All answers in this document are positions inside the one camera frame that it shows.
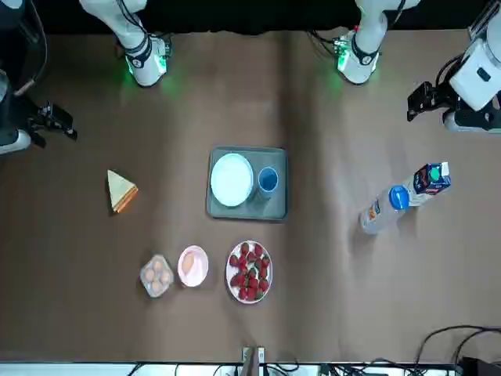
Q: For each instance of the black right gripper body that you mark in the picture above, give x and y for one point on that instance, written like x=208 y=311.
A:
x=42 y=119

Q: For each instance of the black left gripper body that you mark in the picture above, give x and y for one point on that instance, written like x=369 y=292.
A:
x=444 y=98

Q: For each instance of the blue milk carton green cap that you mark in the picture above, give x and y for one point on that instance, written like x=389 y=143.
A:
x=424 y=184

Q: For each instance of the triangular sandwich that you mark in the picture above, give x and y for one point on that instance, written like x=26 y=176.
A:
x=119 y=192

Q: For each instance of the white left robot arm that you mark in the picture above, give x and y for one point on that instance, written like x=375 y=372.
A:
x=364 y=47

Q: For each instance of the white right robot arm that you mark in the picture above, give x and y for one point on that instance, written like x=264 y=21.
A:
x=145 y=66

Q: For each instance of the blue cup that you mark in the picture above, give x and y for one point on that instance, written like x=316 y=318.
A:
x=268 y=180

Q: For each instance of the grey rectangular tray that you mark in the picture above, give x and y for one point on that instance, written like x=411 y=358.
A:
x=274 y=211

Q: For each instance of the pale blue round plate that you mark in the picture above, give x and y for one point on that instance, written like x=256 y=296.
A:
x=231 y=180

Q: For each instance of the white plate with pink rim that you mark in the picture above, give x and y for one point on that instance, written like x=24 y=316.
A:
x=232 y=293

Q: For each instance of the clear bottle blue cap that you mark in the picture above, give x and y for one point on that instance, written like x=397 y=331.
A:
x=377 y=215

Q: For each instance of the brown egg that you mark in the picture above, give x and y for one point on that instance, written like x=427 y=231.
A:
x=157 y=266
x=166 y=277
x=149 y=276

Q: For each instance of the clear plastic egg box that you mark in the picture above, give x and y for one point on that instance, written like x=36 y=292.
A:
x=157 y=276

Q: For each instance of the orange round food piece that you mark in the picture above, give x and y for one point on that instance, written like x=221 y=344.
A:
x=188 y=263

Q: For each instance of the pink bowl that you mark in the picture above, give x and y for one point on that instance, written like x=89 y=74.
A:
x=199 y=270

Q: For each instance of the red strawberry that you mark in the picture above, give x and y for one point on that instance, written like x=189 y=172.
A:
x=233 y=260
x=265 y=261
x=236 y=280
x=258 y=248
x=263 y=284
x=254 y=294
x=244 y=248

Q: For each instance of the black router box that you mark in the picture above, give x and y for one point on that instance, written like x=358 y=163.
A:
x=481 y=368

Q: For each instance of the aluminium frame rail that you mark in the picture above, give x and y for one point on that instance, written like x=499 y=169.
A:
x=475 y=27

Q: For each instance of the aluminium upright post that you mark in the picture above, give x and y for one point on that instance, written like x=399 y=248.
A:
x=252 y=364

